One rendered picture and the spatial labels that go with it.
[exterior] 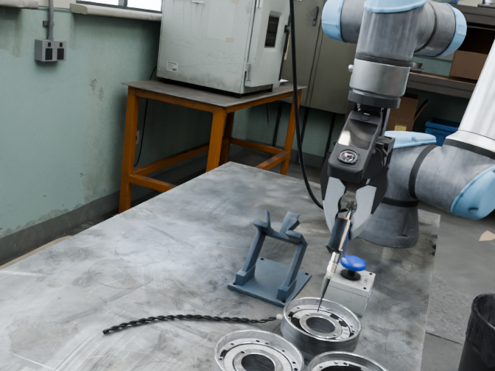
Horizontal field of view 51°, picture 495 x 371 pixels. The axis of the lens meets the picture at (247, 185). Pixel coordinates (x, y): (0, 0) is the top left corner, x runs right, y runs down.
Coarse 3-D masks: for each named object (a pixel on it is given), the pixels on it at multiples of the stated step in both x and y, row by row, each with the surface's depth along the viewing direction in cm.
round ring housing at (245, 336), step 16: (224, 336) 62; (240, 336) 64; (256, 336) 64; (272, 336) 64; (224, 352) 62; (240, 352) 61; (256, 352) 62; (288, 352) 63; (224, 368) 56; (240, 368) 59; (256, 368) 62; (272, 368) 61
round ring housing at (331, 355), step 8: (328, 352) 62; (336, 352) 62; (344, 352) 63; (312, 360) 60; (320, 360) 61; (328, 360) 62; (336, 360) 63; (344, 360) 63; (352, 360) 63; (360, 360) 62; (368, 360) 62; (312, 368) 60; (320, 368) 61; (368, 368) 62; (376, 368) 61; (384, 368) 61
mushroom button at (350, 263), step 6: (342, 258) 81; (348, 258) 81; (354, 258) 81; (360, 258) 81; (342, 264) 80; (348, 264) 79; (354, 264) 79; (360, 264) 80; (348, 270) 81; (354, 270) 79; (360, 270) 79
